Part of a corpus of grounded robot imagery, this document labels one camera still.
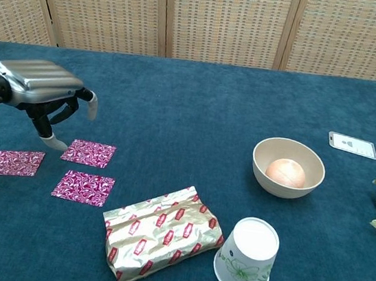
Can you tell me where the beige bowl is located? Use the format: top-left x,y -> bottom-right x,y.
247,133 -> 331,204

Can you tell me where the white badge card holder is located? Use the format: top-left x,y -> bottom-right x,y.
326,131 -> 376,161

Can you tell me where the gold red-labelled snack bag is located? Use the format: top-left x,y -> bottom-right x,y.
93,175 -> 231,281

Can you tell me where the pale orange round ball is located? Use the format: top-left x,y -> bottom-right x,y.
263,156 -> 309,190

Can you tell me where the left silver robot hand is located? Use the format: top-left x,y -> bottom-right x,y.
0,54 -> 104,155

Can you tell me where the blue carpet table mat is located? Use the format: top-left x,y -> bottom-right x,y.
0,29 -> 376,281

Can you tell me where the white floral paper cup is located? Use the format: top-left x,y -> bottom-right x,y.
210,213 -> 283,281

